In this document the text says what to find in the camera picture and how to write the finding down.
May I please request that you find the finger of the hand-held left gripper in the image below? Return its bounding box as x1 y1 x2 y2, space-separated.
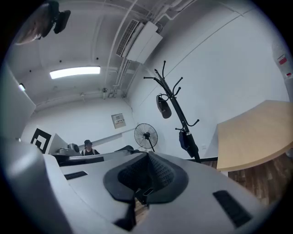
49 149 148 167

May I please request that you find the light wooden table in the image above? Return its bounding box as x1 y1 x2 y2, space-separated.
216 100 293 172

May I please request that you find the black hanging pouch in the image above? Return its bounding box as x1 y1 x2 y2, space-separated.
156 93 172 119

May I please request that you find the white ceiling air conditioner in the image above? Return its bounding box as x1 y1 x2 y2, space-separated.
115 19 163 64

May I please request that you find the white wall electrical box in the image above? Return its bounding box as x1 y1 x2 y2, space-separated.
111 113 127 130

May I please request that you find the black standing floor fan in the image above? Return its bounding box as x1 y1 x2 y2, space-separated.
134 123 159 153

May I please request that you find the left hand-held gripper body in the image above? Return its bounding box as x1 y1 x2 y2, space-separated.
0 128 75 234

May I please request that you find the long ceiling light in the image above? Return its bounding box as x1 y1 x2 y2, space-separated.
49 66 101 80

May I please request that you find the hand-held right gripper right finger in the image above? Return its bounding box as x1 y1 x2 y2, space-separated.
137 152 275 234

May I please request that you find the black head-mounted camera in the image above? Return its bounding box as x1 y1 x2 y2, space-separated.
41 1 71 40

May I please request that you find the grey desk device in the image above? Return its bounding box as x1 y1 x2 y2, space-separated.
56 143 81 156

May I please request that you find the dark blue hanging bag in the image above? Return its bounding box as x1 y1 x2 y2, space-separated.
178 130 190 152

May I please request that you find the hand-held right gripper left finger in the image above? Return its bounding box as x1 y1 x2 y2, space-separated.
60 152 151 234

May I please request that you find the black office chair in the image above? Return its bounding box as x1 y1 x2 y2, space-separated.
114 145 141 153

